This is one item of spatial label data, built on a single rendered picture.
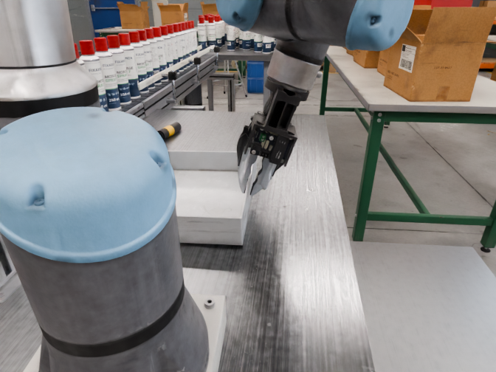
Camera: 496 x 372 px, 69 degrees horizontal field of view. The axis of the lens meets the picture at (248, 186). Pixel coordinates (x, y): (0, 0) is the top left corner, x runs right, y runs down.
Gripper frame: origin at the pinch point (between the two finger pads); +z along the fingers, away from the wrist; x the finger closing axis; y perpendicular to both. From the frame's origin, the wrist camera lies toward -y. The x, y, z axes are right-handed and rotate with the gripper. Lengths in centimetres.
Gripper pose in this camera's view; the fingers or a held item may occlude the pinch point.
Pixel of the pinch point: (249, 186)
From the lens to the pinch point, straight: 67.1
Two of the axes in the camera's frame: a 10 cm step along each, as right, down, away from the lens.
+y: -0.3, 4.6, -8.9
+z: -3.1, 8.4, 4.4
